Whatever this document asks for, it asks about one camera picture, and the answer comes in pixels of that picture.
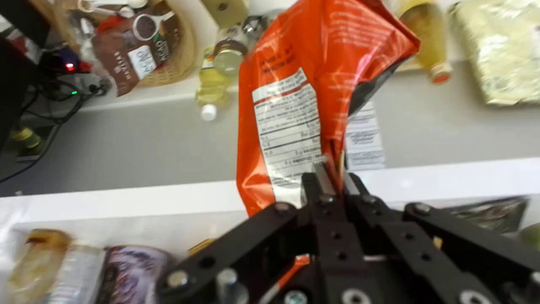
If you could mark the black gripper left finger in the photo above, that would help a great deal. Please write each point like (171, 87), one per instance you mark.
(338, 253)

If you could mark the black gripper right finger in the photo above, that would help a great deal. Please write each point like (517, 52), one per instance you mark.
(404, 246)

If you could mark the orange snack packet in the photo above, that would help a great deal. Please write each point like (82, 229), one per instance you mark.
(318, 64)

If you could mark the clear yellow oil bottle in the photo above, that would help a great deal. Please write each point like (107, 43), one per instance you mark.
(220, 65)

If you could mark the gold foil bag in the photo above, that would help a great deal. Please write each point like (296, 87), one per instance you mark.
(502, 43)

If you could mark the green metal tin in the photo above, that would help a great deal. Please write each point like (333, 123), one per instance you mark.
(227, 13)

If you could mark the wooden bowl with spoons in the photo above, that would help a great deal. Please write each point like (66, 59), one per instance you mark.
(129, 43)

